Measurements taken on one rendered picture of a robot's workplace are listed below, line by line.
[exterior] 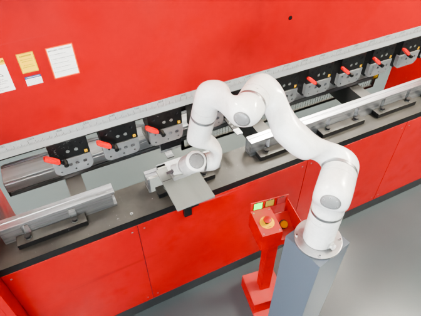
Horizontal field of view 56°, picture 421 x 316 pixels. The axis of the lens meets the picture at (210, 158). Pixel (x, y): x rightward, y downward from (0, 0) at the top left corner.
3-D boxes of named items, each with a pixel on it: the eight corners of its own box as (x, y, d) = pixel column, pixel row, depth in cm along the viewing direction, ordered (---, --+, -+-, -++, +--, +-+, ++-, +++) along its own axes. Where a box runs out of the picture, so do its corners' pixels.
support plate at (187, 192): (177, 211, 169) (177, 210, 169) (155, 172, 186) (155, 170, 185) (215, 197, 175) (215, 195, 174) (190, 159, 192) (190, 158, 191)
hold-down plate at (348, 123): (322, 138, 219) (323, 135, 217) (316, 133, 223) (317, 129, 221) (364, 123, 229) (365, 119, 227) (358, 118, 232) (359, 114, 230)
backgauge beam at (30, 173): (10, 198, 189) (2, 184, 182) (7, 179, 198) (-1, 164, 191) (378, 78, 261) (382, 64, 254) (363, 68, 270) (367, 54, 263)
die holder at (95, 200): (5, 244, 171) (-3, 232, 165) (4, 234, 175) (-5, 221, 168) (117, 204, 187) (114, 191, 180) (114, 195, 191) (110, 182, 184)
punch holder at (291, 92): (269, 109, 190) (273, 80, 178) (260, 100, 195) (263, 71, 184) (295, 101, 194) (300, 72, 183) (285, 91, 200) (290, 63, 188)
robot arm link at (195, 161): (199, 153, 167) (177, 155, 164) (208, 148, 154) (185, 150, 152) (201, 173, 166) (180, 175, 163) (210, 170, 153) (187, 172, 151)
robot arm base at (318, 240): (351, 242, 157) (364, 214, 144) (319, 269, 148) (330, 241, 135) (315, 212, 167) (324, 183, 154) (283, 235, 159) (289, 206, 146)
